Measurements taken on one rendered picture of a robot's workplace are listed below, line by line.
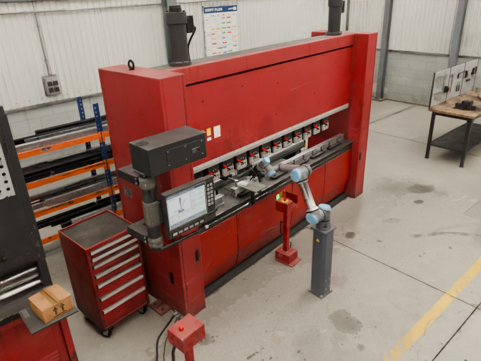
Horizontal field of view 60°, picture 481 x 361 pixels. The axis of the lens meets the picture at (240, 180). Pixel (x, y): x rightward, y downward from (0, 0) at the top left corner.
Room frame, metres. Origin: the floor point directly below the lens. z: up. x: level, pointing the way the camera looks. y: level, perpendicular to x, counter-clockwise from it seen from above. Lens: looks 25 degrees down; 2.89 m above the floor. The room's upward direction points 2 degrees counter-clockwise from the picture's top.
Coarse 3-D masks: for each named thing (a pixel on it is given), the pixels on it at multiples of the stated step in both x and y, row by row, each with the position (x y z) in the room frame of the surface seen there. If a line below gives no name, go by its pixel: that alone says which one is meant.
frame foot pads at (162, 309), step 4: (156, 300) 3.37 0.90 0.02; (160, 300) 3.37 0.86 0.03; (164, 300) 3.32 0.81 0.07; (152, 304) 3.31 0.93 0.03; (156, 304) 3.30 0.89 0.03; (160, 304) 3.28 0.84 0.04; (164, 304) 3.30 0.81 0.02; (152, 308) 3.26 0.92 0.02; (156, 308) 3.25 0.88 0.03; (160, 308) 3.25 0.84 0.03; (164, 308) 3.23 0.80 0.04; (168, 308) 3.25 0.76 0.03; (160, 312) 3.19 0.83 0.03; (164, 312) 3.20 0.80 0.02
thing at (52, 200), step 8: (96, 176) 4.94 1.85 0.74; (104, 176) 4.93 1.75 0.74; (112, 176) 4.89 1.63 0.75; (64, 184) 4.75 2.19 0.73; (72, 184) 4.73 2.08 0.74; (80, 184) 4.71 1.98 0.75; (88, 184) 4.68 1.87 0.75; (96, 184) 4.60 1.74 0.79; (104, 184) 4.66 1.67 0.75; (40, 192) 4.55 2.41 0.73; (48, 192) 4.57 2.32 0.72; (56, 192) 4.51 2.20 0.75; (64, 192) 4.48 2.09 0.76; (72, 192) 4.41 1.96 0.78; (80, 192) 4.47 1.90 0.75; (88, 192) 4.53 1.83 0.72; (40, 200) 4.38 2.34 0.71; (48, 200) 4.23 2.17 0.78; (56, 200) 4.28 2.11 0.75; (64, 200) 4.34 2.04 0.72
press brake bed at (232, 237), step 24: (312, 168) 4.79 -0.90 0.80; (336, 168) 5.23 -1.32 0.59; (288, 192) 4.43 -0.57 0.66; (312, 192) 4.80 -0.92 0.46; (336, 192) 5.32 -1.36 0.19; (240, 216) 3.81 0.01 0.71; (264, 216) 4.10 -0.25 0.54; (216, 240) 3.55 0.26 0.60; (240, 240) 3.80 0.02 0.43; (264, 240) 4.13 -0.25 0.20; (216, 264) 3.53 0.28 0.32; (240, 264) 3.89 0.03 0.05; (216, 288) 3.52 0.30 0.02
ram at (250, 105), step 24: (240, 72) 4.08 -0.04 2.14; (264, 72) 4.29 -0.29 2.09; (288, 72) 4.59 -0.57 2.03; (312, 72) 4.92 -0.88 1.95; (336, 72) 5.33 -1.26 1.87; (192, 96) 3.58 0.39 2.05; (216, 96) 3.79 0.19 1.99; (240, 96) 4.02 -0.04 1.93; (264, 96) 4.28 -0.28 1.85; (288, 96) 4.59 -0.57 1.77; (312, 96) 4.94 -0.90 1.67; (336, 96) 5.35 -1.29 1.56; (192, 120) 3.56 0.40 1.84; (216, 120) 3.77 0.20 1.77; (240, 120) 4.01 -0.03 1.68; (264, 120) 4.28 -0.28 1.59; (288, 120) 4.60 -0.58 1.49; (312, 120) 4.95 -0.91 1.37; (216, 144) 3.76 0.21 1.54; (240, 144) 4.00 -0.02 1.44
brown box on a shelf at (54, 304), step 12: (48, 288) 2.26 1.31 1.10; (60, 288) 2.26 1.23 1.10; (36, 300) 2.15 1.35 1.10; (48, 300) 2.14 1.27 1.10; (60, 300) 2.14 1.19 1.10; (24, 312) 2.16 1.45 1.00; (36, 312) 2.12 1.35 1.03; (48, 312) 2.07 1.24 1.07; (60, 312) 2.12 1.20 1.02; (72, 312) 2.14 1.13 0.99; (36, 324) 2.05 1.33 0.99; (48, 324) 2.04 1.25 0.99
